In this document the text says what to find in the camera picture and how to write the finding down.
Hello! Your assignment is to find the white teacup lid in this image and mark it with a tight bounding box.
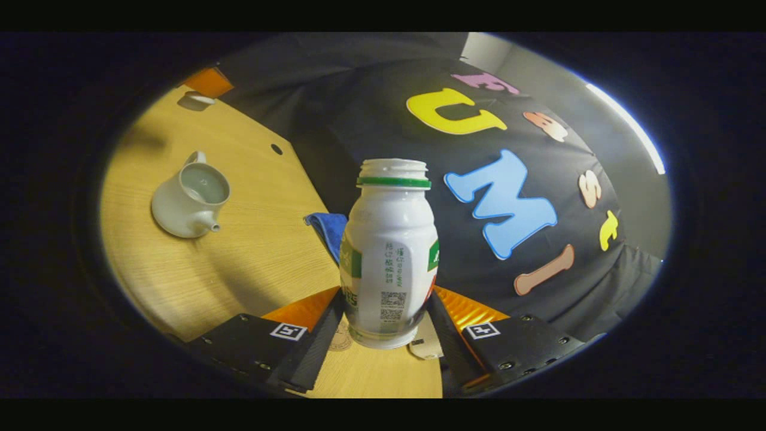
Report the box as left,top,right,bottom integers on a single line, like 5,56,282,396
178,91,216,113

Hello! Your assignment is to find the black backdrop cloth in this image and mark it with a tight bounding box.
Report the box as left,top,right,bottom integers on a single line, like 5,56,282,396
218,33,665,342

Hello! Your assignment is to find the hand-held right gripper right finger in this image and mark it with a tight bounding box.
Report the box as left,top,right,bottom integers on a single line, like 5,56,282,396
426,286,587,396

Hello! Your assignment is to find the white toaster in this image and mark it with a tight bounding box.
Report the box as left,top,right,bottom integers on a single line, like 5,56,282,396
409,314,444,360

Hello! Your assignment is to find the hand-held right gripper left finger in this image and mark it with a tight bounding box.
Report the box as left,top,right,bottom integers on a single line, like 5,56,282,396
186,286,346,394

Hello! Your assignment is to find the white plastic water bottle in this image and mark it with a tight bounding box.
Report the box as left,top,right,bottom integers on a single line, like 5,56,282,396
339,159,440,350

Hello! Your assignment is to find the white ceramic teacup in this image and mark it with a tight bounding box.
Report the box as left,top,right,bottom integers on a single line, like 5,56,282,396
151,151,232,239

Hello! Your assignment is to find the blue towel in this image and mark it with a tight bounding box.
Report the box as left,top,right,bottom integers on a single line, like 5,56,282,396
304,213,349,265

